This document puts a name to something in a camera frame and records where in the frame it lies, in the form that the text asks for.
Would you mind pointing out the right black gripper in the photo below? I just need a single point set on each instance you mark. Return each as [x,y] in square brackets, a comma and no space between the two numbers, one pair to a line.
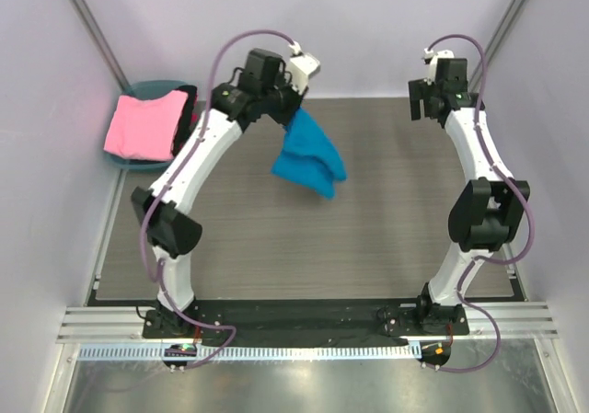
[419,93]

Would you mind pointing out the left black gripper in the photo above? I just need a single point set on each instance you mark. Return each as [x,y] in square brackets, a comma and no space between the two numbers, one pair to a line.
[289,108]

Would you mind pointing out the blue t shirt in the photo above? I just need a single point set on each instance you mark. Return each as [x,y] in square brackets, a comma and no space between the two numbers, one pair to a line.
[308,157]

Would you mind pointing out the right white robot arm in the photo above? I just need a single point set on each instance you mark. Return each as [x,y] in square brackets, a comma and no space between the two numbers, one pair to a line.
[488,211]

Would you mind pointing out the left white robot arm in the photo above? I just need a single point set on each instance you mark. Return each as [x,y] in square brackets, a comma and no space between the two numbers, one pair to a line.
[267,84]

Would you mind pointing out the black and red folded clothes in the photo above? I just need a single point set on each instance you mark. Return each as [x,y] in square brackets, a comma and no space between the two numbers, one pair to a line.
[184,126]

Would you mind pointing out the teal plastic basin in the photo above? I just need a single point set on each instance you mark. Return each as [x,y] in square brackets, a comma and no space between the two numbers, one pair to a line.
[145,91]

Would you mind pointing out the pink folded t shirt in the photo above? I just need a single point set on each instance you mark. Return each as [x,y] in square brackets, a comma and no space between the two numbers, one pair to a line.
[144,129]

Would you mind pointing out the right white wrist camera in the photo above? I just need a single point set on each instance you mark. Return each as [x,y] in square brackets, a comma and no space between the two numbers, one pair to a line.
[431,58]

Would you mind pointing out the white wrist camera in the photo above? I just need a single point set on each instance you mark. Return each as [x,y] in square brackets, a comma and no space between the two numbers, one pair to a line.
[301,67]
[431,58]

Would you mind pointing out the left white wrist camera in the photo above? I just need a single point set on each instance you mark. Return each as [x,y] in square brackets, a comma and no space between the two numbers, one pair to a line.
[301,67]

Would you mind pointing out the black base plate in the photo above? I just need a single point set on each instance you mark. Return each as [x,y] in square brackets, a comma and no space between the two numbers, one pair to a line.
[313,323]

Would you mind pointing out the aluminium frame rail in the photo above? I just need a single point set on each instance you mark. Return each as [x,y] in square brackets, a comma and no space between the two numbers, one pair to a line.
[121,324]

